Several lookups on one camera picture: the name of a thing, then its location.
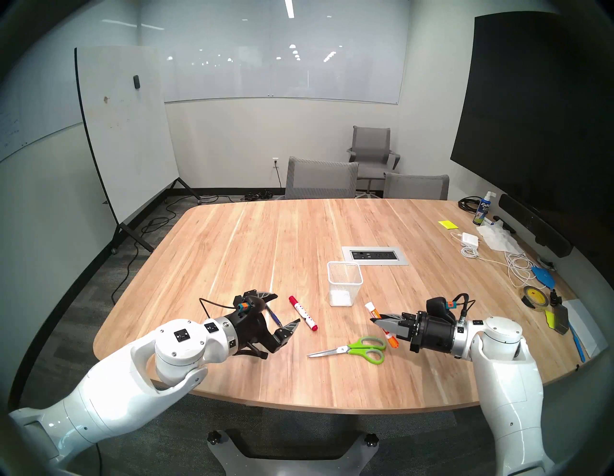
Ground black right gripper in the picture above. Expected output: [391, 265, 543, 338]
[372, 311, 456, 355]

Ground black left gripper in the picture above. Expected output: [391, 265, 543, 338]
[234, 290, 302, 358]

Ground orange white Expo marker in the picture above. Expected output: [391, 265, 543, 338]
[364, 302, 400, 349]

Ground white mesh pen holder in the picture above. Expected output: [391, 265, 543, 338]
[327, 261, 364, 308]

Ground green handled scissors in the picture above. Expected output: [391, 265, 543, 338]
[307, 337, 387, 366]

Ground red capped white marker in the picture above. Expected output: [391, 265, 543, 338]
[288, 296, 319, 332]

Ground silver table outlet box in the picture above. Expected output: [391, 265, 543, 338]
[342, 246, 410, 266]

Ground yellow black tape roll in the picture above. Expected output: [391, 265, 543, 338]
[522, 285, 551, 310]

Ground white crumpled plastic sheet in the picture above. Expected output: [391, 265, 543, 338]
[476, 223, 526, 255]

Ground gray mesh office chair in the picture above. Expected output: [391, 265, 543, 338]
[285, 156, 359, 200]
[383, 173, 450, 201]

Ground whiteboard cleaner spray bottle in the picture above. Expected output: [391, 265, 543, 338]
[472, 191, 495, 226]

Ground dark gray small box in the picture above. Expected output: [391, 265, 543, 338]
[552, 304, 571, 335]

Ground black video sound bar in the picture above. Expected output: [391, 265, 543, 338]
[499, 193, 574, 259]

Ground bright blue thin stick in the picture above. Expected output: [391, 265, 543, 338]
[568, 322, 587, 363]

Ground gray office chair with armrests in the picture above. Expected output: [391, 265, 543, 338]
[346, 126, 401, 197]

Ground white paper sheet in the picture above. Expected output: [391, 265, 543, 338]
[561, 299, 609, 358]

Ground rolling white whiteboard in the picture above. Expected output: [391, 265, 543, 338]
[74, 46, 202, 255]

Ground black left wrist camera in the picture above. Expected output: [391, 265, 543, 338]
[234, 295, 267, 315]

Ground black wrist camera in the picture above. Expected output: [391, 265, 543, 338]
[426, 297, 456, 323]
[234, 295, 267, 315]

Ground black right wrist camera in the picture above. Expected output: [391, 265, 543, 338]
[426, 297, 456, 323]

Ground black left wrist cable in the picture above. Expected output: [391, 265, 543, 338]
[199, 297, 240, 320]

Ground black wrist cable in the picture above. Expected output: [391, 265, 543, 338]
[453, 294, 476, 320]
[199, 297, 240, 320]

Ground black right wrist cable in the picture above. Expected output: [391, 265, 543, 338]
[453, 294, 476, 320]

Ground white charger cable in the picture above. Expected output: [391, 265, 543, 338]
[460, 246, 545, 289]

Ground large black wall screen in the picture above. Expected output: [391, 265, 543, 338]
[450, 12, 614, 250]

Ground wide glass wall board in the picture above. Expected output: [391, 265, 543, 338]
[140, 0, 411, 105]

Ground side wall whiteboard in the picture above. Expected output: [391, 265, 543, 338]
[0, 48, 84, 161]

